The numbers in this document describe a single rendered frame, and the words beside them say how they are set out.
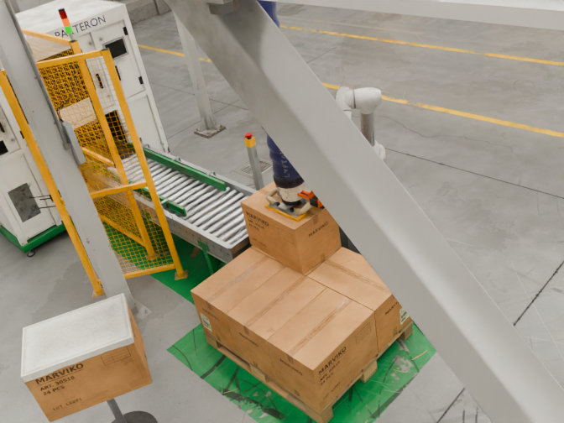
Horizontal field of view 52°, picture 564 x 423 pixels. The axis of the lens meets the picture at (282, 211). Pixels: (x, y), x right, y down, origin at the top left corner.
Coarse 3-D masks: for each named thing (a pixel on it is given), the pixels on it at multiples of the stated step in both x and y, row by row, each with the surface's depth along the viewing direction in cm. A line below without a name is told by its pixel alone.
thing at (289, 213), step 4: (276, 200) 417; (268, 204) 414; (276, 204) 408; (268, 208) 412; (272, 208) 409; (276, 208) 407; (292, 208) 399; (280, 212) 403; (284, 212) 402; (288, 212) 400; (292, 212) 399; (288, 216) 398; (292, 216) 396; (296, 216) 395; (300, 216) 395; (304, 216) 395; (296, 220) 392
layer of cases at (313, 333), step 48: (240, 288) 408; (288, 288) 400; (336, 288) 393; (384, 288) 385; (240, 336) 391; (288, 336) 364; (336, 336) 357; (384, 336) 391; (288, 384) 375; (336, 384) 364
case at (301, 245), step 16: (256, 192) 434; (256, 208) 416; (256, 224) 425; (272, 224) 406; (288, 224) 393; (304, 224) 391; (320, 224) 403; (336, 224) 415; (256, 240) 438; (272, 240) 418; (288, 240) 400; (304, 240) 397; (320, 240) 408; (336, 240) 421; (272, 256) 431; (288, 256) 412; (304, 256) 402; (320, 256) 415; (304, 272) 408
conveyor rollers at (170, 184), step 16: (128, 160) 607; (128, 176) 572; (160, 176) 565; (176, 176) 557; (160, 192) 538; (176, 192) 539; (192, 192) 529; (208, 192) 522; (224, 192) 520; (192, 208) 511; (208, 208) 501; (224, 208) 501; (240, 208) 492; (208, 224) 482; (224, 224) 481; (240, 224) 473; (224, 240) 461
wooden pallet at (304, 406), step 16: (208, 336) 436; (400, 336) 416; (224, 352) 431; (256, 368) 400; (368, 368) 389; (272, 384) 399; (288, 400) 388; (304, 400) 370; (336, 400) 370; (320, 416) 364
